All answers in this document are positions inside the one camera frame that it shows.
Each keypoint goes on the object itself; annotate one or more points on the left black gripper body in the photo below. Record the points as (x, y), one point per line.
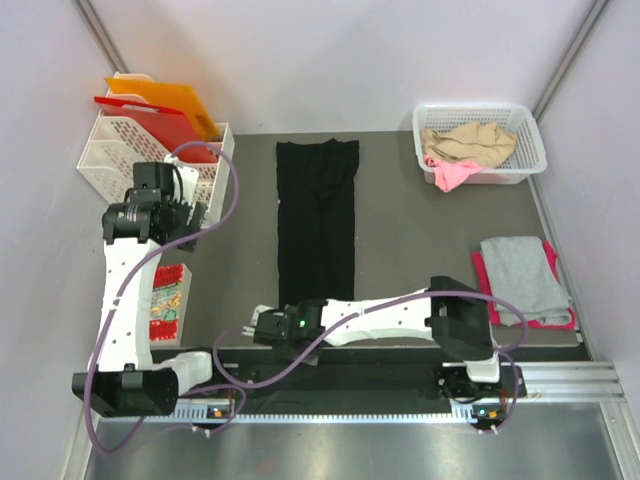
(180, 213)

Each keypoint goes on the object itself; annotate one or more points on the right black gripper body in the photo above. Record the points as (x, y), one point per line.
(289, 349)

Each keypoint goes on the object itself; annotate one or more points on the black t-shirt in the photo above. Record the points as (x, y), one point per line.
(316, 220)

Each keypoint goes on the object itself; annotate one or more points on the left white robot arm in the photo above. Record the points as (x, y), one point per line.
(122, 379)

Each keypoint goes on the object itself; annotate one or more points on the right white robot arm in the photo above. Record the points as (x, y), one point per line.
(449, 313)

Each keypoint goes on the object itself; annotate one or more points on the red children's book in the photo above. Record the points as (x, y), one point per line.
(168, 305)

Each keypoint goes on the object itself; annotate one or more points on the red folder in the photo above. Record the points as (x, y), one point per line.
(169, 126)

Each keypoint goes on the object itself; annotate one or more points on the white perforated file organizer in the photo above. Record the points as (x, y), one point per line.
(117, 143)

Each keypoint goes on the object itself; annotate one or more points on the orange folder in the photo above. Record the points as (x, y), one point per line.
(181, 97)

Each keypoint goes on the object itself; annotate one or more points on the pink t-shirt in basket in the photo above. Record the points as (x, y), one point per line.
(450, 175)

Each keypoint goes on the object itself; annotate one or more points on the folded grey t-shirt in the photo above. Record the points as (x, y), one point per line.
(519, 273)

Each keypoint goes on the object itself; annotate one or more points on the beige t-shirt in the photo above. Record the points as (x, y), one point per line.
(486, 144)

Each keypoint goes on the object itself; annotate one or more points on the white plastic laundry basket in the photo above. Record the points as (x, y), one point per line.
(529, 157)

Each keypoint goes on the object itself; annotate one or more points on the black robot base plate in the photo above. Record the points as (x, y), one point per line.
(379, 380)

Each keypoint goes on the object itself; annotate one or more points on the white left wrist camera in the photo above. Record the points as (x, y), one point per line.
(185, 180)

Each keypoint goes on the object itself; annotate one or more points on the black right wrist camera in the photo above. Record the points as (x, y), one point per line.
(294, 324)

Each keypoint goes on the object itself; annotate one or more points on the white slotted cable duct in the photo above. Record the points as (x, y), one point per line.
(217, 412)

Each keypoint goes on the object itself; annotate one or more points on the aluminium frame rail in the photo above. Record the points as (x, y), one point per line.
(546, 382)

